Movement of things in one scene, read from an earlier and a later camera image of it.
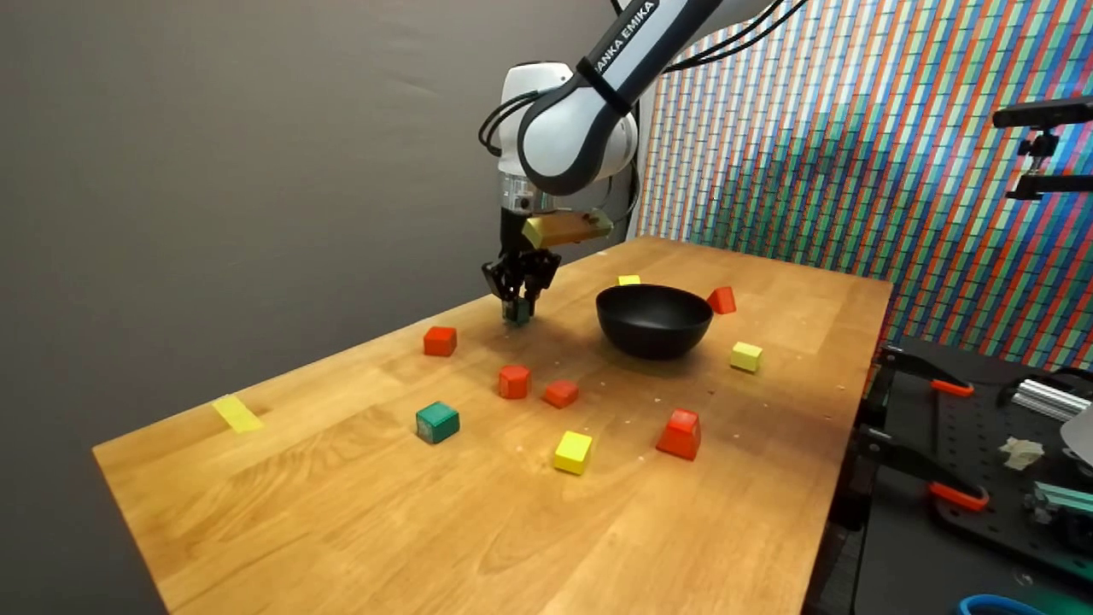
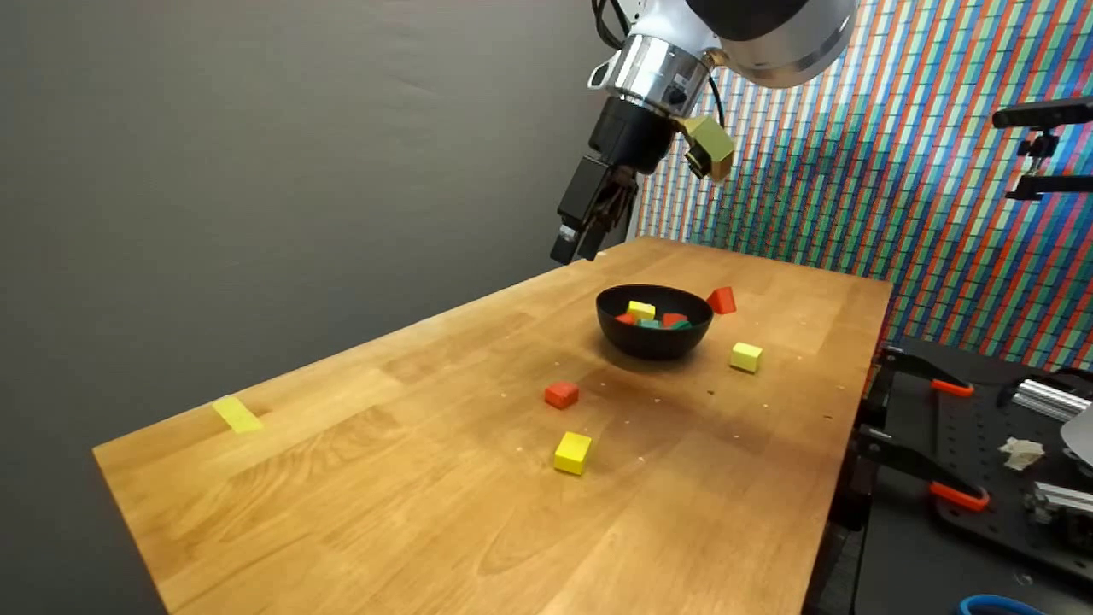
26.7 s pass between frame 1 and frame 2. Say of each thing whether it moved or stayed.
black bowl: stayed
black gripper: moved
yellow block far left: stayed
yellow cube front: stayed
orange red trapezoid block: moved
